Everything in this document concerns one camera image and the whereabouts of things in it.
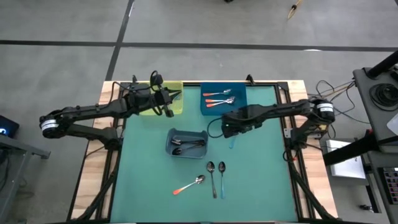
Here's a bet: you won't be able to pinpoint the white sheet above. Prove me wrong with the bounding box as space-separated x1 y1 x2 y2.
386 113 398 137

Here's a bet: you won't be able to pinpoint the keypad with coloured keys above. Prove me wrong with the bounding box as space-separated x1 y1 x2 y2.
377 167 398 203

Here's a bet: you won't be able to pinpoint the yellow-green plastic bin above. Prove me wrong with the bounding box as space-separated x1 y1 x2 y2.
136 80 185 116

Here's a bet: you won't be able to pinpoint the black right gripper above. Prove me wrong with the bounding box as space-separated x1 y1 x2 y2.
222 105 271 138

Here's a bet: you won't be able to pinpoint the grey plastic bin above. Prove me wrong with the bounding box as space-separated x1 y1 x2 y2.
165 128 209 160

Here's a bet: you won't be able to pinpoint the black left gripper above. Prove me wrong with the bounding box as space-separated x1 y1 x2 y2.
129 88 182 110

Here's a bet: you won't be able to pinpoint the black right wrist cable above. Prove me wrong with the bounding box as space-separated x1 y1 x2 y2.
207 117 225 139

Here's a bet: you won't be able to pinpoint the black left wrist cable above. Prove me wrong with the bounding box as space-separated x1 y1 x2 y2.
149 70 165 88

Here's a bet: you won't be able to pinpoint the black slanted bar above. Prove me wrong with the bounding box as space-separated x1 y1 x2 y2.
322 129 381 167

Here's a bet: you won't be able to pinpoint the grey side table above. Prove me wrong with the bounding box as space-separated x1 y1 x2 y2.
0 134 52 224

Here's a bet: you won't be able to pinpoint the dark screen with blue glow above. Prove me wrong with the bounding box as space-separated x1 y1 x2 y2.
0 114 20 139

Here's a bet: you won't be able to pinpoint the green table mat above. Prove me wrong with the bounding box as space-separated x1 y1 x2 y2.
110 84 299 223

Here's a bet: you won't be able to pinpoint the black pole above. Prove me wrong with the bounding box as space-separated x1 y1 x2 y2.
366 50 398 80

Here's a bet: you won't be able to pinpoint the coiled black cable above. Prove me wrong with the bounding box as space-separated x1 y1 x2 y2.
369 83 398 112

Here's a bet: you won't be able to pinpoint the blue plastic bin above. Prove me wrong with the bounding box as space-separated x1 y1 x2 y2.
200 82 249 116

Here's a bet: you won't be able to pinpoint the grey equipment cart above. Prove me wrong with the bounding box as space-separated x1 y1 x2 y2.
353 67 398 224

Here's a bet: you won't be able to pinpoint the loose cable bundle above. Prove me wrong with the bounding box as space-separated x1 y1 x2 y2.
310 79 371 125

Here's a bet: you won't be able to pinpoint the yellow floor cable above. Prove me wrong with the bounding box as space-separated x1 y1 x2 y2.
286 0 303 20

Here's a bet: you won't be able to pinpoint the white box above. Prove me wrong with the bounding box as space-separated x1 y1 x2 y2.
325 139 367 180

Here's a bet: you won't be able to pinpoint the black metal table frame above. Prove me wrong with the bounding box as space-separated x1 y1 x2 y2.
67 80 338 224

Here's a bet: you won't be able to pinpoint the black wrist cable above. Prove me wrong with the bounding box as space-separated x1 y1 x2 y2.
207 117 225 139
149 70 165 88

